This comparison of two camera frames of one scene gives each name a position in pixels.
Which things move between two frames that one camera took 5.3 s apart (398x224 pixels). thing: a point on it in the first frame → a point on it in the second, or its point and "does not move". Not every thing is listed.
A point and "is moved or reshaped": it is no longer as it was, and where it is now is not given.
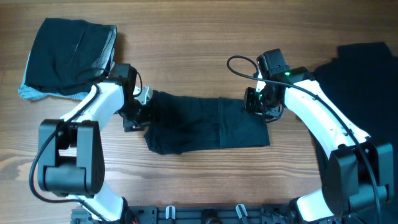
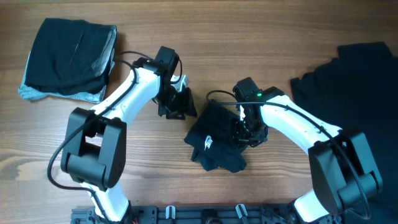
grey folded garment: [104, 64] does not move
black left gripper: [130, 122] → [186, 104]
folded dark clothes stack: [64, 49] does not move
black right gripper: [250, 106] → [240, 137]
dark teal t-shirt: [180, 124] is moved or reshaped
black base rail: [193, 214] does not move
